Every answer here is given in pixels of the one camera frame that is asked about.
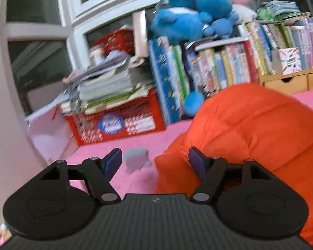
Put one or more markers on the orange puffer jacket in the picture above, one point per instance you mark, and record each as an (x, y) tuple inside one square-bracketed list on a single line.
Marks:
[(250, 125)]

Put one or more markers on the small teal pink plush toy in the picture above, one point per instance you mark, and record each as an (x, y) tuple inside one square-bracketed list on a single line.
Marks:
[(137, 160)]

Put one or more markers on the stack of green booklets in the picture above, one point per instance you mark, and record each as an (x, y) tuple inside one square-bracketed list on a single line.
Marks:
[(279, 9)]

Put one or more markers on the pink blanket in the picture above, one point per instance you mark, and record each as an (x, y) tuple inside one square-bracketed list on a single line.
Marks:
[(143, 138)]

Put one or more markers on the stack of papers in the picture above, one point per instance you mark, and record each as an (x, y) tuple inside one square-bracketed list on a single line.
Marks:
[(107, 83)]

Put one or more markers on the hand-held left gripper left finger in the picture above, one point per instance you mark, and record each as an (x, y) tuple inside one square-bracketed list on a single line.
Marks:
[(112, 162)]

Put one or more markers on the wooden drawer organizer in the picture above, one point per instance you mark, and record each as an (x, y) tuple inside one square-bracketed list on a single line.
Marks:
[(284, 82)]

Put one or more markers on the red plastic crate blue sticker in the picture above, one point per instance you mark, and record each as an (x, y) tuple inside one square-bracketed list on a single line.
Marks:
[(146, 101)]

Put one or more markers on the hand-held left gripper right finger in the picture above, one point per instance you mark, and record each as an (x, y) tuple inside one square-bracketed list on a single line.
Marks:
[(197, 161)]

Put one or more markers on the row of books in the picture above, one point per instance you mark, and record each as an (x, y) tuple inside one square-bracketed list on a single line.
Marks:
[(224, 65)]

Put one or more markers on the white printed box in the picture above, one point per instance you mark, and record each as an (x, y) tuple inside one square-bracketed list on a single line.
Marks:
[(288, 61)]

